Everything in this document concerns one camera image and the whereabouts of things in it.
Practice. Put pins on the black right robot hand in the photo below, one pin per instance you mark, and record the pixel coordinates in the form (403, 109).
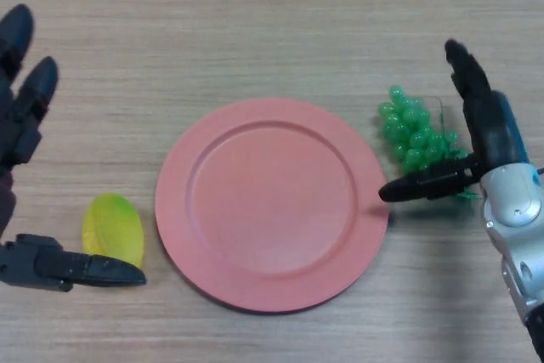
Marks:
(493, 133)

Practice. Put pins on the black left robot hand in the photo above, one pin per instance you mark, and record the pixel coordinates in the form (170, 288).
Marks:
(27, 103)

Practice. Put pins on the green plastic grape bunch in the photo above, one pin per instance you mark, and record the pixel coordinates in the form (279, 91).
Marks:
(408, 125)

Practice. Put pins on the pink round plate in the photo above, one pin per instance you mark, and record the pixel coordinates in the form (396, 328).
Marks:
(272, 210)

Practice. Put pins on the yellow green starfruit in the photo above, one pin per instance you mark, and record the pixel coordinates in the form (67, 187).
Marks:
(112, 227)

